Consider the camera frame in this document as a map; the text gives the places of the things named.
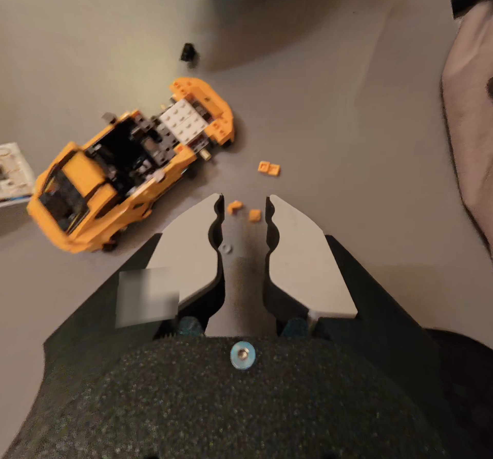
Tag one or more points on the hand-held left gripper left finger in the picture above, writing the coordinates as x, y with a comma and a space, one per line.
188, 251

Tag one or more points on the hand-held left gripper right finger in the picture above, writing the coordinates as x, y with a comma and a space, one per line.
308, 270

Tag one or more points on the small orange lego tile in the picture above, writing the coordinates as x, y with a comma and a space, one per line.
235, 206
255, 215

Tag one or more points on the orange two-stud lego plate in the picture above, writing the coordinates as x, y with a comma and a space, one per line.
269, 168

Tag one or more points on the orange lego car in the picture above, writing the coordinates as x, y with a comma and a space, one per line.
77, 166

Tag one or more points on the small black lego piece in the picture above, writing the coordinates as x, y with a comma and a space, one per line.
188, 52

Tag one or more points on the clear round lego piece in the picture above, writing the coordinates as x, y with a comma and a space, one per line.
225, 248

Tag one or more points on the white sticker sheet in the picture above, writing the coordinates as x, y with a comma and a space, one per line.
15, 174

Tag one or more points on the beige hoodie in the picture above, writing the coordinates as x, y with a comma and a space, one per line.
470, 120

